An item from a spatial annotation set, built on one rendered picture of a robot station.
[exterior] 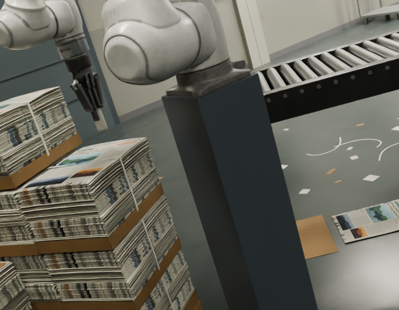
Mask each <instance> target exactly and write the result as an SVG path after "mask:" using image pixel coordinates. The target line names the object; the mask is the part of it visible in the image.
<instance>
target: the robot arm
mask: <svg viewBox="0 0 399 310"><path fill-rule="evenodd" d="M101 18H102V21H103V29H104V33H105V35H104V38H103V56H104V59H105V63H106V65H107V67H108V69H109V70H110V71H111V73H112V74H113V75H114V76H115V77H116V78H117V79H119V80H120V81H122V82H125V83H127V84H132V85H152V84H157V83H159V82H163V81H165V80H167V79H169V78H171V77H173V76H176V79H177V84H176V85H175V86H173V87H171V88H169V89H167V90H166V95H167V96H170V95H179V96H190V97H194V98H197V97H202V96H203V95H206V94H207V93H209V92H212V91H213V90H216V89H219V88H221V87H223V86H225V85H228V84H231V83H232V82H235V81H237V80H240V79H242V78H246V77H248V76H250V75H251V70H242V69H243V68H245V67H246V62H245V61H244V60H243V59H242V60H235V61H231V60H230V56H229V53H228V46H227V40H226V37H225V32H224V28H223V24H222V21H221V18H220V15H219V11H218V9H217V6H216V4H215V2H214V0H106V2H105V3H104V4H103V9H102V14H101ZM51 39H53V40H54V42H55V45H56V47H57V50H58V52H59V55H60V58H61V59H66V60H65V64H66V67H67V70H68V72H70V73H72V74H73V80H74V82H73V84H70V87H71V88H72V89H73V91H74V92H75V94H76V96H77V97H78V99H79V101H80V103H81V104H82V106H83V108H84V110H85V112H91V115H92V117H93V120H94V122H95V124H96V127H97V130H98V132H99V131H104V130H106V129H108V127H107V124H106V122H105V118H104V116H103V113H102V110H101V108H103V105H102V104H103V97H102V91H101V88H100V83H99V74H98V73H93V71H92V69H91V68H90V66H91V65H92V61H91V58H90V56H89V54H87V53H86V52H88V51H89V50H90V49H89V46H88V43H87V40H86V36H85V34H84V31H83V22H82V19H81V15H80V13H79V9H78V7H77V5H76V2H75V0H5V3H4V5H3V7H2V9H1V10H0V45H1V46H3V47H5V48H8V49H11V50H22V49H29V48H32V47H36V46H39V45H41V44H43V43H45V42H47V41H49V40H51Z"/></svg>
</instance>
